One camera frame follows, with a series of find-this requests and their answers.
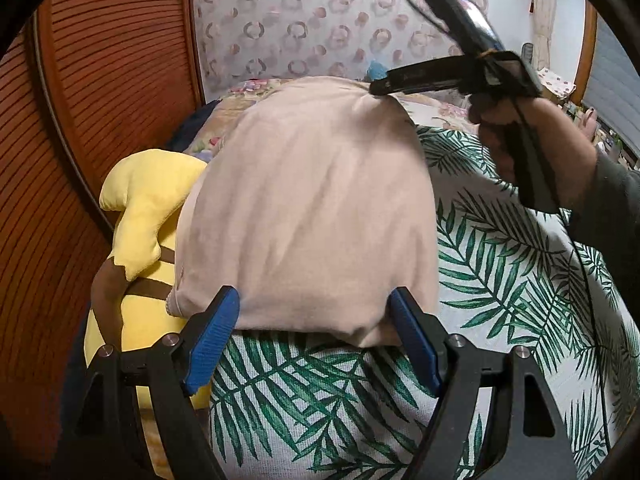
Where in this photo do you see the floral pillow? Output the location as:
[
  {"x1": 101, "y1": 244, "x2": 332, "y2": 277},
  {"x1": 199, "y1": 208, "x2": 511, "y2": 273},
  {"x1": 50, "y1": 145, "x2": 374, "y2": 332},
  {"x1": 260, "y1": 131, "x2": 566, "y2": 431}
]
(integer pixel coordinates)
[{"x1": 182, "y1": 77, "x2": 481, "y2": 161}]

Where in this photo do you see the circle print sheer curtain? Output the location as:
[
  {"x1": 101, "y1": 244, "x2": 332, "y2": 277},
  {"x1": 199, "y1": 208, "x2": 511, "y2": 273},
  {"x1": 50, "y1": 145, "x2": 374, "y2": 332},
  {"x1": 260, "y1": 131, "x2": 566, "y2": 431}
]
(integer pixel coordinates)
[{"x1": 192, "y1": 0, "x2": 488, "y2": 93}]

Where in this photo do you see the black cable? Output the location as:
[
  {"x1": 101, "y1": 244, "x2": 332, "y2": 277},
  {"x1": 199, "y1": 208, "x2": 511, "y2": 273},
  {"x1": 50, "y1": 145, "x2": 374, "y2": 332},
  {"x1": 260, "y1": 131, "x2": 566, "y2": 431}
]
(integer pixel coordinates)
[{"x1": 512, "y1": 100, "x2": 613, "y2": 461}]

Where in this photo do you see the green leaf print blanket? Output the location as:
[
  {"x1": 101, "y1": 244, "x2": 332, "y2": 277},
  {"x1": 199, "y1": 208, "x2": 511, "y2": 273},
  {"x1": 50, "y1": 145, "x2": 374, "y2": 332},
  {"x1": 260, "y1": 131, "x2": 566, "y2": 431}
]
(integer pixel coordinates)
[{"x1": 207, "y1": 125, "x2": 631, "y2": 480}]

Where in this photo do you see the person's right hand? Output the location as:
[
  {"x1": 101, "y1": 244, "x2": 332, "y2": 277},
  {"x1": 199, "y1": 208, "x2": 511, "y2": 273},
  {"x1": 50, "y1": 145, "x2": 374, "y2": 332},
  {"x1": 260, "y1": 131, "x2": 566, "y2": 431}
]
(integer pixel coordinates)
[{"x1": 467, "y1": 96, "x2": 603, "y2": 211}]

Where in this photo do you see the wooden louvered wardrobe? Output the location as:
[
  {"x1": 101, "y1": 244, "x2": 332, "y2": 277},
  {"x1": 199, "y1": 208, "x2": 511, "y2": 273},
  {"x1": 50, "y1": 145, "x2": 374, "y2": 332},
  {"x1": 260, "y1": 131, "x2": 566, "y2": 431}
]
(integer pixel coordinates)
[{"x1": 0, "y1": 0, "x2": 206, "y2": 411}]

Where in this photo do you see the person's right forearm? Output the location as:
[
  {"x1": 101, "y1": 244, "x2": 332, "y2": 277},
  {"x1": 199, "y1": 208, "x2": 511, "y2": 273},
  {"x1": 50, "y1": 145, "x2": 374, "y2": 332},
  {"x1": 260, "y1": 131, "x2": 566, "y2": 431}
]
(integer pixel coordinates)
[{"x1": 567, "y1": 150, "x2": 640, "y2": 281}]

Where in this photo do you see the beige printed t-shirt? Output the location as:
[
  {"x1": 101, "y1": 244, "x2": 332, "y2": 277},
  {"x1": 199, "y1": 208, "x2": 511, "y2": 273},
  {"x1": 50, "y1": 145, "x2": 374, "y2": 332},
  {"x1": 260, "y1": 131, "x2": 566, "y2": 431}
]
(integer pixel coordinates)
[{"x1": 167, "y1": 76, "x2": 441, "y2": 348}]

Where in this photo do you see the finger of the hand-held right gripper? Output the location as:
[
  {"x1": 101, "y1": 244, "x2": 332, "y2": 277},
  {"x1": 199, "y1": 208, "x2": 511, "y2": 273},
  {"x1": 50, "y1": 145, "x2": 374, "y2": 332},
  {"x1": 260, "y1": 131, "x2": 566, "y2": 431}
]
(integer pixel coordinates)
[{"x1": 369, "y1": 55, "x2": 473, "y2": 96}]

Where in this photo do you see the yellow plush toy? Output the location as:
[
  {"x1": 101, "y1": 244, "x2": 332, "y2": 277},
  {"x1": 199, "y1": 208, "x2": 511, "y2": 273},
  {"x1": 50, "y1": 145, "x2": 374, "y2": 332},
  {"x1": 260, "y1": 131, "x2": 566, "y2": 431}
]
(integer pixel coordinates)
[{"x1": 82, "y1": 149, "x2": 211, "y2": 411}]

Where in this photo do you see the grey window blind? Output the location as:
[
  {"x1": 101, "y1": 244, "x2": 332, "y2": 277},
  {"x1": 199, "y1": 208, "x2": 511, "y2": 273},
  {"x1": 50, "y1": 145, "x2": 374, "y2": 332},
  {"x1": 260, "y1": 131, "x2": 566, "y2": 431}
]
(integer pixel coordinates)
[{"x1": 582, "y1": 20, "x2": 640, "y2": 136}]

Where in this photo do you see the cardboard box with cloth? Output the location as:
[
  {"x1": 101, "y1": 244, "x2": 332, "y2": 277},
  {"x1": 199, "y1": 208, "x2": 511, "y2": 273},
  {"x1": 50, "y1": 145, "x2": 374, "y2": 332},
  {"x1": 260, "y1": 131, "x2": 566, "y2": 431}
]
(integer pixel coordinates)
[{"x1": 540, "y1": 67, "x2": 576, "y2": 91}]

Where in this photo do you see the cream lace curtain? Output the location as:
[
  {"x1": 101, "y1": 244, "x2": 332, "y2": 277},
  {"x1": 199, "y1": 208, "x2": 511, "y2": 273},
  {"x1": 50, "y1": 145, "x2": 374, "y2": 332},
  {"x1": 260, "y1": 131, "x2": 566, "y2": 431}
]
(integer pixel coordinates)
[{"x1": 520, "y1": 0, "x2": 558, "y2": 68}]

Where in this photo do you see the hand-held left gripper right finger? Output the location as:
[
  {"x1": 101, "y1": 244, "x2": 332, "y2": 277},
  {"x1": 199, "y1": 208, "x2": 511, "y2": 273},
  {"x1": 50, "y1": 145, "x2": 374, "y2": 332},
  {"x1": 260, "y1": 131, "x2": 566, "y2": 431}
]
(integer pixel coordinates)
[{"x1": 389, "y1": 286, "x2": 581, "y2": 480}]

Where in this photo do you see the dark blue mattress cover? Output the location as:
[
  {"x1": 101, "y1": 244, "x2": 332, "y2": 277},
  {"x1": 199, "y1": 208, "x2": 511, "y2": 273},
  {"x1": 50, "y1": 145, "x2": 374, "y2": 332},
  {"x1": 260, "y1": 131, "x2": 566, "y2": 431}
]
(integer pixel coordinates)
[{"x1": 165, "y1": 100, "x2": 223, "y2": 153}]

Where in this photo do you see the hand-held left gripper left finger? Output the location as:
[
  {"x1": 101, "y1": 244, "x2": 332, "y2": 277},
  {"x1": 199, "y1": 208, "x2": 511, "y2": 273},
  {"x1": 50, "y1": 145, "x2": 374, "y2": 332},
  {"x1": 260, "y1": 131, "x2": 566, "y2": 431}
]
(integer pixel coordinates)
[{"x1": 75, "y1": 285, "x2": 242, "y2": 480}]

